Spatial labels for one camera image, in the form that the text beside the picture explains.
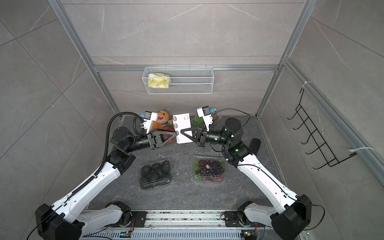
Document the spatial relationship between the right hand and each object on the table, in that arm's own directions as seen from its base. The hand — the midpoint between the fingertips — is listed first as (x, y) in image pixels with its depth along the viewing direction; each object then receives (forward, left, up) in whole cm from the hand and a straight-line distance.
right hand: (183, 134), depth 57 cm
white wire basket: (+55, +3, -11) cm, 56 cm away
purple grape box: (+1, -12, -34) cm, 36 cm away
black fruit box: (-1, +19, -36) cm, 40 cm away
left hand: (0, +3, -1) cm, 3 cm away
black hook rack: (-8, -58, -8) cm, 60 cm away
